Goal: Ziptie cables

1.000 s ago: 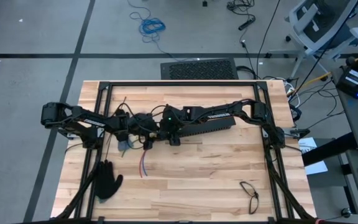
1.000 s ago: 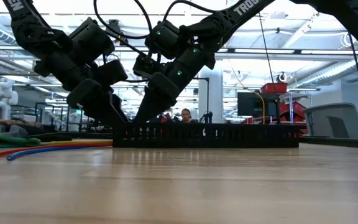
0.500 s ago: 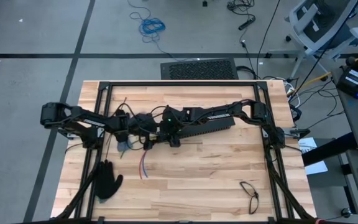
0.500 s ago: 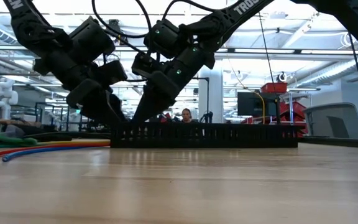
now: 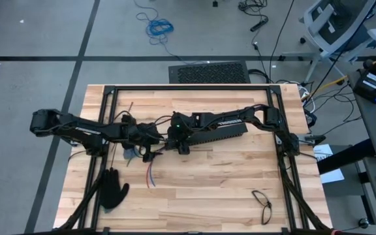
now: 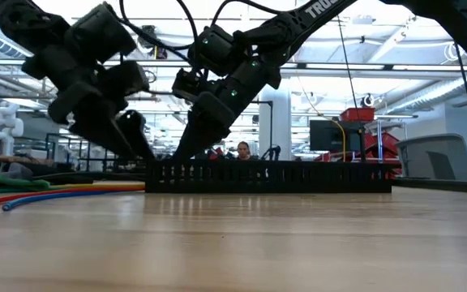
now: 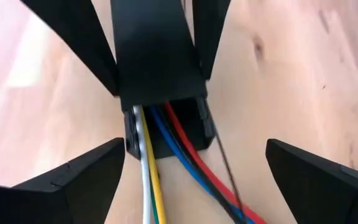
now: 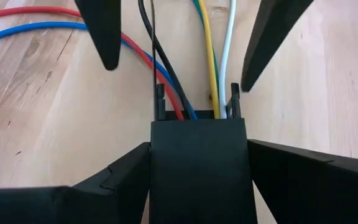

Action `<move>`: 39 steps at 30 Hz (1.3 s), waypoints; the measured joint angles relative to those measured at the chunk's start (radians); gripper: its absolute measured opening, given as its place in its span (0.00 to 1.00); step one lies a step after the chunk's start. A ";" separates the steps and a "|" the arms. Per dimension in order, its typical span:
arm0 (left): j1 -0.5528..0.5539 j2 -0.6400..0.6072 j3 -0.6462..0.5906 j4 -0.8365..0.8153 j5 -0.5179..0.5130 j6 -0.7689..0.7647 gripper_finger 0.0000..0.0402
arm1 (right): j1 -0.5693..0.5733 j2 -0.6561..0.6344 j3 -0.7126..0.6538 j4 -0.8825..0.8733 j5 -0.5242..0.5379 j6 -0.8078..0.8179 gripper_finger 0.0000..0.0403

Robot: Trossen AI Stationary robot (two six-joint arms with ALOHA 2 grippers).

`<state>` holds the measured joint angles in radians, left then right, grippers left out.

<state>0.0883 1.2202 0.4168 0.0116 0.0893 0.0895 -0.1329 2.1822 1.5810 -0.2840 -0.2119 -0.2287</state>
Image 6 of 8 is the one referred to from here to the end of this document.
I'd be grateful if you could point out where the multicoloured wire bundle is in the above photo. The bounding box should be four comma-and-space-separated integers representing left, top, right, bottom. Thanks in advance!
1, 189, 137, 213

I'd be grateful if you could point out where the long ceiling light strip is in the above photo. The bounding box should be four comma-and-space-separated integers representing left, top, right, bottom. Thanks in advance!
0, 58, 467, 72

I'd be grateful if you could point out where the yellow hanging cord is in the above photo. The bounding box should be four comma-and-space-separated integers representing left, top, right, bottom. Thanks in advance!
322, 115, 347, 162

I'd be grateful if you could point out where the black gantry frame with camera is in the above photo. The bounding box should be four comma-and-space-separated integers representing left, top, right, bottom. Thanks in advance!
253, 100, 274, 160

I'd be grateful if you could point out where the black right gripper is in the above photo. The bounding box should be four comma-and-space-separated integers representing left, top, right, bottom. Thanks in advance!
172, 56, 282, 161

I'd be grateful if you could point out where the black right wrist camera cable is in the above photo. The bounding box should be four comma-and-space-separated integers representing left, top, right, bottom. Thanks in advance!
211, 0, 283, 29

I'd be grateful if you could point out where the white column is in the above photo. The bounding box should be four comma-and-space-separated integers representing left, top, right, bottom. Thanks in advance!
259, 87, 293, 161

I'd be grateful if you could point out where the person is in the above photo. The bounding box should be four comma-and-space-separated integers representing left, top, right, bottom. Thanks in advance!
236, 140, 253, 161

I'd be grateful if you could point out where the black ceiling cable reel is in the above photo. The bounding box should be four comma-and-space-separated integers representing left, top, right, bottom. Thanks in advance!
138, 24, 169, 61

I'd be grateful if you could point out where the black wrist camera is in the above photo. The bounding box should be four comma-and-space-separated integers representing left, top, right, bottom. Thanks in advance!
97, 60, 150, 98
171, 67, 218, 102

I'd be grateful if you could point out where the black slotted cable duct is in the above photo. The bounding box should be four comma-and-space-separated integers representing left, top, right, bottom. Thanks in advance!
144, 159, 392, 194

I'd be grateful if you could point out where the thin black hanging cable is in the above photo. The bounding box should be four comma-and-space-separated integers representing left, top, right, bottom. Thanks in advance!
336, 15, 360, 113

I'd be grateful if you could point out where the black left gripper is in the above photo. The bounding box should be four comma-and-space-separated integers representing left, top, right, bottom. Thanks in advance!
21, 44, 156, 161

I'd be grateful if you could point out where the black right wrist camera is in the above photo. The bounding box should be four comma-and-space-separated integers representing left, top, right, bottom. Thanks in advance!
171, 67, 218, 102

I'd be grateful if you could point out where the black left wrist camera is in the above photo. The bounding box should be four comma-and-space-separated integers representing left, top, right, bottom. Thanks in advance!
97, 60, 150, 98

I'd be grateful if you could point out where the black monitor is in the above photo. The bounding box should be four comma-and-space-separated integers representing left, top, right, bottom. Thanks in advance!
309, 119, 365, 153

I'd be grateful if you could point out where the wooden workbench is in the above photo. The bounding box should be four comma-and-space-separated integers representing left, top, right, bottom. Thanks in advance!
0, 155, 56, 165

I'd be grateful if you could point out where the red shelf rack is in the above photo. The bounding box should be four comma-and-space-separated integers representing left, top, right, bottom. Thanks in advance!
362, 131, 401, 179

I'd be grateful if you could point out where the red storage bin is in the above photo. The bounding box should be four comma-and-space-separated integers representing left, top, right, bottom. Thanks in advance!
340, 107, 376, 123

